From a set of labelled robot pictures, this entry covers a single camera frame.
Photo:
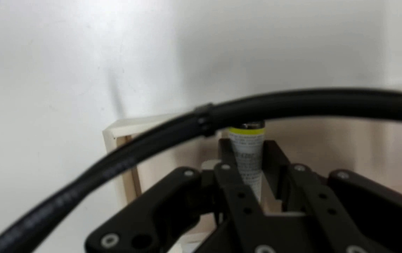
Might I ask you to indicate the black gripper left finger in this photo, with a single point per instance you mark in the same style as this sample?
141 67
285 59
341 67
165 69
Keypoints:
164 211

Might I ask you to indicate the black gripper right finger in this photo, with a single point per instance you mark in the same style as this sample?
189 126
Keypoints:
365 211

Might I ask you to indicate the white vial yellow-green band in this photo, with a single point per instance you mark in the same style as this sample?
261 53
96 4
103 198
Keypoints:
248 149

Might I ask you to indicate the light wooden tray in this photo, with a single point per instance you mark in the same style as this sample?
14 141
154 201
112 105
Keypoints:
126 135

